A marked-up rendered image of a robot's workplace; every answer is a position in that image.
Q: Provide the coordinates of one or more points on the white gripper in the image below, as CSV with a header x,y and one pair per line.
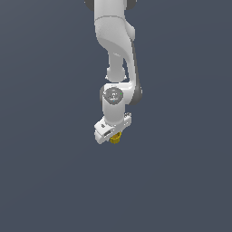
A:
x,y
105,130

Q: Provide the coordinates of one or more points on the small yellow object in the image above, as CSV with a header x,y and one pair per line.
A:
x,y
115,138

